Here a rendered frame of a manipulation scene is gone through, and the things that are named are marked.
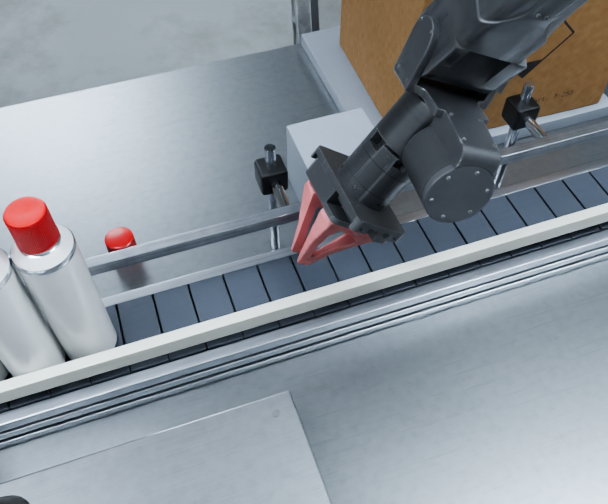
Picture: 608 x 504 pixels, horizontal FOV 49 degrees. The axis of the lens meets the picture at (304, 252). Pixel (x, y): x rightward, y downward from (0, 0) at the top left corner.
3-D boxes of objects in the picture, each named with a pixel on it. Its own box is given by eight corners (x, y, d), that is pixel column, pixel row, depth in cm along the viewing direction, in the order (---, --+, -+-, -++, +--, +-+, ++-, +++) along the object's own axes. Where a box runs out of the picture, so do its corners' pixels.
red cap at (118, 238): (107, 248, 81) (100, 231, 78) (134, 239, 82) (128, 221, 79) (114, 269, 79) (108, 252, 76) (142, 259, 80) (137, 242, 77)
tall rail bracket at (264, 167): (278, 287, 77) (273, 191, 64) (259, 240, 82) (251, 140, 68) (305, 279, 78) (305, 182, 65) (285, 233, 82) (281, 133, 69)
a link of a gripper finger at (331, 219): (283, 275, 64) (345, 207, 59) (260, 221, 68) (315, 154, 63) (334, 285, 68) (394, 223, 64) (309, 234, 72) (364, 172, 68)
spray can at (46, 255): (63, 370, 66) (-16, 241, 49) (67, 325, 69) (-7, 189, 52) (117, 363, 66) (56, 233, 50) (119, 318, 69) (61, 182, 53)
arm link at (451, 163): (509, 33, 56) (422, 7, 53) (575, 108, 48) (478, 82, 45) (442, 148, 64) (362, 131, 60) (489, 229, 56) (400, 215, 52)
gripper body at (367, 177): (346, 234, 59) (402, 175, 55) (305, 157, 64) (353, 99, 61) (394, 247, 63) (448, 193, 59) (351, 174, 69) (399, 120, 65)
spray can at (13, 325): (27, 400, 64) (-68, 276, 47) (4, 362, 66) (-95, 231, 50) (77, 368, 66) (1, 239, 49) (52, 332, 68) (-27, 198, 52)
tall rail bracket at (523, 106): (507, 221, 83) (546, 120, 70) (479, 180, 88) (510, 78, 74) (530, 214, 84) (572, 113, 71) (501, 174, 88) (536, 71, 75)
